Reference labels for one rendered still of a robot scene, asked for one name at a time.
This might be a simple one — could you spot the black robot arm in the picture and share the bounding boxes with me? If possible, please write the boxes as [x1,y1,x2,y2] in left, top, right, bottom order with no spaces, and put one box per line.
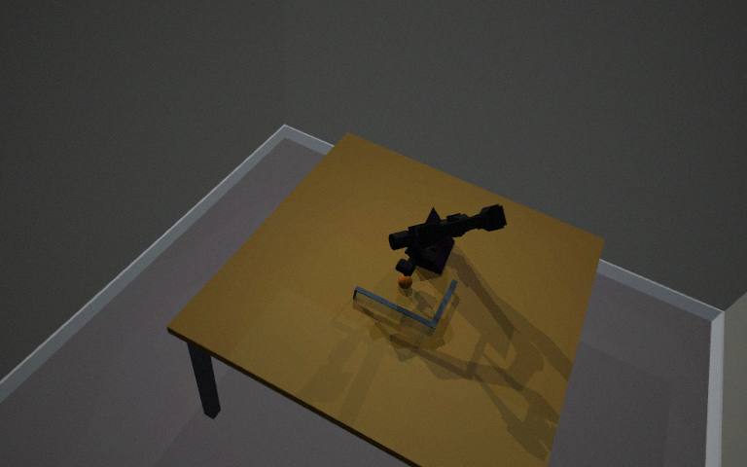
[389,204,507,267]

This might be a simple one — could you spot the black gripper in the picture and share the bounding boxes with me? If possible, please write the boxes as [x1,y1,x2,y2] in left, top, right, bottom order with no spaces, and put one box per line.
[396,245,424,276]

